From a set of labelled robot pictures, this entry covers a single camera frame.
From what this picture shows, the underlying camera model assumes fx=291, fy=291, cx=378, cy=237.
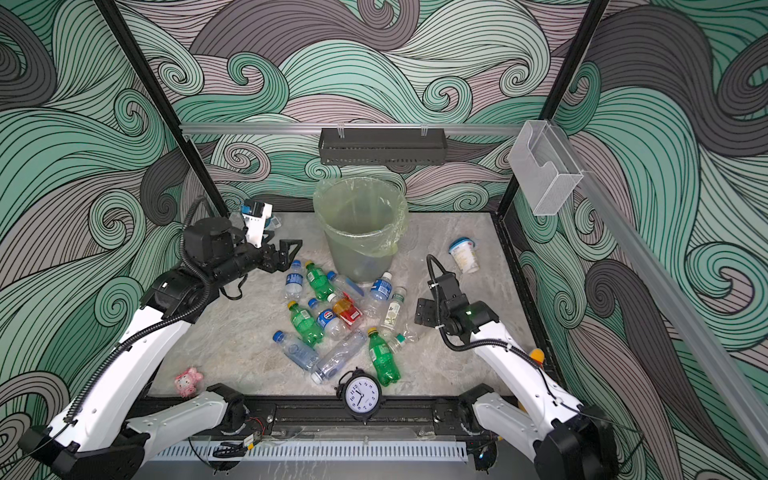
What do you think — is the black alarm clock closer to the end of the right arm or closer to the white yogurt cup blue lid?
the end of the right arm

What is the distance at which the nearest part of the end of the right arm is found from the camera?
55 cm

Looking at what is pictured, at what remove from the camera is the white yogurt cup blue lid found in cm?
100

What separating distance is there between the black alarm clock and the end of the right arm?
300mm
